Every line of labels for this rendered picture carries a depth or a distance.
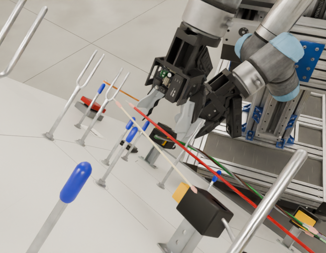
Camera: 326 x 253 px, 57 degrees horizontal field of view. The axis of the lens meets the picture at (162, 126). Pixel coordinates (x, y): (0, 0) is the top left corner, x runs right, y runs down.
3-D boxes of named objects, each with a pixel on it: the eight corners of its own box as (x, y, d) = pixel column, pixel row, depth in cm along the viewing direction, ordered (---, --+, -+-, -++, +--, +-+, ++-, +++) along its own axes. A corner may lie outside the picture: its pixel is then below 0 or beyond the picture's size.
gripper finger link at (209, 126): (187, 128, 75) (215, 106, 74) (191, 132, 76) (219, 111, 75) (192, 137, 71) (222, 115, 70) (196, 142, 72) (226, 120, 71)
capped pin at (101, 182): (98, 180, 39) (133, 124, 38) (107, 186, 39) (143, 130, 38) (93, 181, 38) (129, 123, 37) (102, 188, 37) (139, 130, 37)
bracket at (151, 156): (157, 168, 67) (170, 149, 66) (154, 168, 64) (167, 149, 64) (141, 156, 68) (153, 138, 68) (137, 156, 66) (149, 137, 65)
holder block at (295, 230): (295, 246, 78) (317, 215, 77) (293, 255, 67) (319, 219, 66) (278, 234, 80) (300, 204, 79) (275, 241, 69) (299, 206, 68)
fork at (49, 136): (39, 132, 42) (92, 46, 41) (48, 135, 44) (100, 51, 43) (46, 140, 41) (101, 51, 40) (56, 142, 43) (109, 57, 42)
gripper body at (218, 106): (184, 95, 75) (223, 64, 73) (202, 117, 79) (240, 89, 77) (192, 108, 68) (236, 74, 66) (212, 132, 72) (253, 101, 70)
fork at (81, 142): (72, 139, 49) (119, 65, 48) (80, 141, 50) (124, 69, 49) (80, 146, 48) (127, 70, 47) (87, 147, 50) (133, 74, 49)
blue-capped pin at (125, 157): (128, 161, 57) (153, 123, 57) (125, 161, 56) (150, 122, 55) (122, 157, 58) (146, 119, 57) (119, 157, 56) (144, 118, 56)
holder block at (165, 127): (171, 149, 68) (181, 134, 68) (164, 148, 63) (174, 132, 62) (156, 139, 69) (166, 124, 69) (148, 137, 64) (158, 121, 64)
